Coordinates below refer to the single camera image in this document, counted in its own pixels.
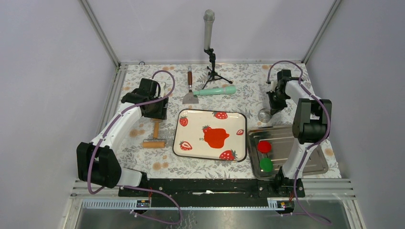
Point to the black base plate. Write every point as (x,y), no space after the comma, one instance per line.
(208,193)

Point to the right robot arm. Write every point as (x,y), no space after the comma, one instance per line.
(311,123)

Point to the black tripod mic stand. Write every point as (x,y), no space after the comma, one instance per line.
(212,73)

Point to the wooden handled metal scraper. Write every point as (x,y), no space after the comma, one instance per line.
(190,98)

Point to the small round metal cup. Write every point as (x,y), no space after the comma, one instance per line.
(264,115)

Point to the green dough disc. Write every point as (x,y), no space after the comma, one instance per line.
(266,165)

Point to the strawberry print white tray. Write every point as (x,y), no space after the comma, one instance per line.
(189,135)

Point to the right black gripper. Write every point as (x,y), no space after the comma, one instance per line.
(273,107)

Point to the wooden dough roller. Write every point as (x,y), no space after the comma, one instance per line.
(155,142)

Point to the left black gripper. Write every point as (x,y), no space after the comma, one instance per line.
(161,113)

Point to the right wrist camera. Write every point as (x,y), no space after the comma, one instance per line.
(283,77)

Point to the red dough disc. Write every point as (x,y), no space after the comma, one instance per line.
(264,147)

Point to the orange dough piece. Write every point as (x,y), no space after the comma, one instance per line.
(216,137)

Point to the floral pattern table mat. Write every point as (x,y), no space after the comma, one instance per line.
(249,99)

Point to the mint green rolling pin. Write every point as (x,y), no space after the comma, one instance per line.
(216,91)

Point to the silver microphone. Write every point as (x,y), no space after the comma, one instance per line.
(209,17)

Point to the stainless steel tray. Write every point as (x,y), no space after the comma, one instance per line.
(281,139)

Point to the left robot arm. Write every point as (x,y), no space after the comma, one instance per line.
(97,161)

